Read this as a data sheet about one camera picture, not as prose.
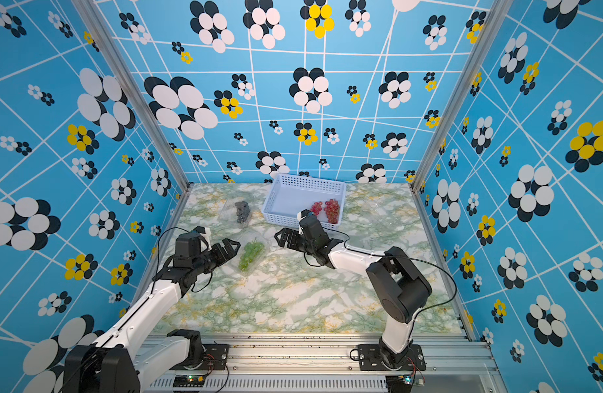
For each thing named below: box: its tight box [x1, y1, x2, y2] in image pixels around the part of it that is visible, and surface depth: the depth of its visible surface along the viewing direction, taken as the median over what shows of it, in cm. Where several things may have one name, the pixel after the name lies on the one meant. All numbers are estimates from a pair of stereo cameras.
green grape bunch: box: [238, 236, 265, 272], surface depth 96 cm
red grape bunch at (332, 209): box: [324, 198, 341, 225], surface depth 110 cm
